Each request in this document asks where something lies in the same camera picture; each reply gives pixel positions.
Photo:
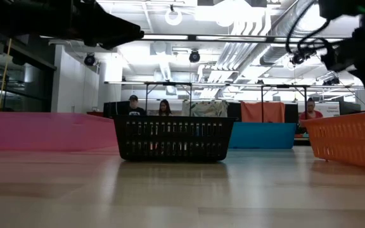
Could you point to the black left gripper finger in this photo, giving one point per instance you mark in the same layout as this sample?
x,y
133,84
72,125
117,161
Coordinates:
x,y
106,28

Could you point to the orange slotted basket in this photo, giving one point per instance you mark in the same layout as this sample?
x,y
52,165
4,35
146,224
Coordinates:
x,y
344,119

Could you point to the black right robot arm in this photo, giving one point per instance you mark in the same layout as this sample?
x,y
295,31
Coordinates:
x,y
337,8

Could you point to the black monitor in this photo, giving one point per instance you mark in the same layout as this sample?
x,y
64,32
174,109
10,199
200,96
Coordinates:
x,y
116,109
347,107

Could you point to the black ceiling spot lamp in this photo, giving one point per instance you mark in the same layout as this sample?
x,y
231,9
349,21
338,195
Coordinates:
x,y
89,60
194,57

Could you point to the small black ceiling lamps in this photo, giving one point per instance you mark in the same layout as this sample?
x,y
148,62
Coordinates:
x,y
331,81

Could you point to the white sign board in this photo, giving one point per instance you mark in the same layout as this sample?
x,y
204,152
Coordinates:
x,y
329,109

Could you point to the person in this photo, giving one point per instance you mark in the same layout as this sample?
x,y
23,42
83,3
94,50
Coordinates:
x,y
136,109
310,114
165,109

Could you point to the black overhead light bar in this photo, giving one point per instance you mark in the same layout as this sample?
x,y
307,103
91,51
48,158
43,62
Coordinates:
x,y
192,37

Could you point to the pink plastic bin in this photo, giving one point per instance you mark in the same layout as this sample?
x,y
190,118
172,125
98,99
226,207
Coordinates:
x,y
43,133

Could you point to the orange hanging cloth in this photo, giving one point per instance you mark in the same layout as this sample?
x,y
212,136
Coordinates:
x,y
261,111

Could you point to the blue plastic bin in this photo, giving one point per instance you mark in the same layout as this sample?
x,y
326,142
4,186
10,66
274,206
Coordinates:
x,y
258,136

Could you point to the patterned hanging cloth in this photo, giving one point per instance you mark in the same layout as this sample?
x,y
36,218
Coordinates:
x,y
206,109

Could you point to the black partition panel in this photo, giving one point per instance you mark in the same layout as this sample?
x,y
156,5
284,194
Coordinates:
x,y
234,112

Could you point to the black slotted basket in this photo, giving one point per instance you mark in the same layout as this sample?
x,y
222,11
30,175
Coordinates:
x,y
170,159

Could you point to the black ceiling camera cluster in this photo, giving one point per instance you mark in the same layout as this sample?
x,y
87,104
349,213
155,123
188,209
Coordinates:
x,y
298,59

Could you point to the black frame stand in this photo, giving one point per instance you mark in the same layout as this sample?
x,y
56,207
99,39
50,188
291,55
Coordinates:
x,y
284,86
170,84

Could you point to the black metal table frame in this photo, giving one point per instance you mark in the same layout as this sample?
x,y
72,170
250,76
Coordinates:
x,y
301,142

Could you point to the silver ventilation duct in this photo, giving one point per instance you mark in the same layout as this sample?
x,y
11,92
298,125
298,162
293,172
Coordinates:
x,y
274,54

